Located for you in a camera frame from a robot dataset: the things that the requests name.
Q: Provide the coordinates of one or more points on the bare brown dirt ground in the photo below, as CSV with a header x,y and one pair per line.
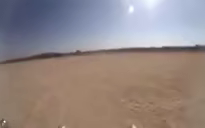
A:
x,y
90,86

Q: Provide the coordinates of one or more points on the robot's own part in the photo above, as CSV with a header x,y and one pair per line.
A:
x,y
133,126
61,126

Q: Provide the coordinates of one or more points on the distant dark ridge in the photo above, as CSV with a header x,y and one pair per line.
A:
x,y
123,50

